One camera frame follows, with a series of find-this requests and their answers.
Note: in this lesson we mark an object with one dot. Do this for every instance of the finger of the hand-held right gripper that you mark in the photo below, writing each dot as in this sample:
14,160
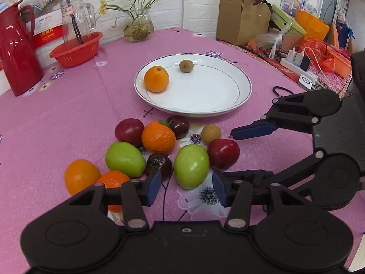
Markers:
256,177
253,131

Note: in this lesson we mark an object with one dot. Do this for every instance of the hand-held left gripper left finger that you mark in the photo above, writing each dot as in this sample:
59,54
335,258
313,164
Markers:
152,189

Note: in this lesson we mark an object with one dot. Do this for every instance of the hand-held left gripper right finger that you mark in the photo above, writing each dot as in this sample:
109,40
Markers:
220,191

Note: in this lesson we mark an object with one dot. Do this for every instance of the dark speckled passion fruit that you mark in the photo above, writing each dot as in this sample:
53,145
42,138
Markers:
159,162

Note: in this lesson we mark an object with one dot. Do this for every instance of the large red plum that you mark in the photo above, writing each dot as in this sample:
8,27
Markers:
129,132
223,154

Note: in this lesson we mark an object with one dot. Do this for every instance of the green mango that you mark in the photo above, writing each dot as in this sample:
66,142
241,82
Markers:
191,166
125,159

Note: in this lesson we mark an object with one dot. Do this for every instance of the leafless mandarin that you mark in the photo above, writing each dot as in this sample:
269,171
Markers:
112,178

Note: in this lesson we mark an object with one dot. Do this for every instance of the tan longan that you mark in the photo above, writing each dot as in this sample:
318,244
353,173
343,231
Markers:
211,134

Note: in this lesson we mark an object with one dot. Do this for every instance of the mandarin with green leaf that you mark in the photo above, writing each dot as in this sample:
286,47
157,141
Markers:
158,138

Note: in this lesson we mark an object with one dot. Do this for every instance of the white round plate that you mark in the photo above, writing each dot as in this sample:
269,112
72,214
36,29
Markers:
205,88

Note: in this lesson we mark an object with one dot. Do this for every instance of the dark purple plum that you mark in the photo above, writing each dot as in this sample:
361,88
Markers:
179,126

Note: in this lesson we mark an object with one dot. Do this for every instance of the large smooth orange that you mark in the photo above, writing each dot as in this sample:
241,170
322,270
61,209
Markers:
156,79
81,176

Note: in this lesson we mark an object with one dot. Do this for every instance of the brown kiwi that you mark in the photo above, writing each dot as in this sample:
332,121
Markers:
186,66

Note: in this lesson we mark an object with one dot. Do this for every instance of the orange plastic basket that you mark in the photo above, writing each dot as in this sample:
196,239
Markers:
340,61

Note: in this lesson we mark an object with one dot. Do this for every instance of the white power strip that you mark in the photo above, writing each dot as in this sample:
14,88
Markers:
290,64

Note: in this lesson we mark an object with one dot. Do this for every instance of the black charger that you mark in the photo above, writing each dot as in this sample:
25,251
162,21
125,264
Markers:
305,62

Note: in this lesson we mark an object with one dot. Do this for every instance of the white charger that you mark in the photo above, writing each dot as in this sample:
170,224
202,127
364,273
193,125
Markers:
292,55

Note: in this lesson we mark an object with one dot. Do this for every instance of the clear plastic bag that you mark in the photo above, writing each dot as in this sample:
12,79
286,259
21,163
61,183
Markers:
265,41

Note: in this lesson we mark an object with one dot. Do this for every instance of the pink box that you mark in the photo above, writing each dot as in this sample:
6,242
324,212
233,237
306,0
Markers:
292,41

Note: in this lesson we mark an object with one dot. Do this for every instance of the cardboard box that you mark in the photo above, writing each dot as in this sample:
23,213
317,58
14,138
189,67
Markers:
241,20

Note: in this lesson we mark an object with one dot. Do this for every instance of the green flat box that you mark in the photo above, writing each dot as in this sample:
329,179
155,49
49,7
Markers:
286,20

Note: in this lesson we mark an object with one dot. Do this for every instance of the pink floral tablecloth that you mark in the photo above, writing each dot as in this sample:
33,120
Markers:
57,120

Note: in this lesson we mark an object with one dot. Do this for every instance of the photo card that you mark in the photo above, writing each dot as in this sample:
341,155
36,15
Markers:
288,2

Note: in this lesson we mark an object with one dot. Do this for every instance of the glass vase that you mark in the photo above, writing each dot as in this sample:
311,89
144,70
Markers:
138,28

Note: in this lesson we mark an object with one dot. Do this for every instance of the red plastic basket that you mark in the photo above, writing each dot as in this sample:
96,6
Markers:
78,52

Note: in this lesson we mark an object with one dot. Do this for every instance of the yellow flowering plant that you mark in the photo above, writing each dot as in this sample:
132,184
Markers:
137,0

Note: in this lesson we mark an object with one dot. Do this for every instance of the black stick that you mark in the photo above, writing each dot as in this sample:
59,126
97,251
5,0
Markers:
74,24

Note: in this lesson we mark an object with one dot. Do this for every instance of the glass pitcher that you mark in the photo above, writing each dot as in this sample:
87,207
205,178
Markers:
75,20

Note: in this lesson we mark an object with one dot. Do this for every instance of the red thermos jug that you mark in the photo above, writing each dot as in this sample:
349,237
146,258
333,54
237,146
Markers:
17,51

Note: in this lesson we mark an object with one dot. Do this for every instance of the printed red white box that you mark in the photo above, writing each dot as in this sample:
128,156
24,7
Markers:
47,8

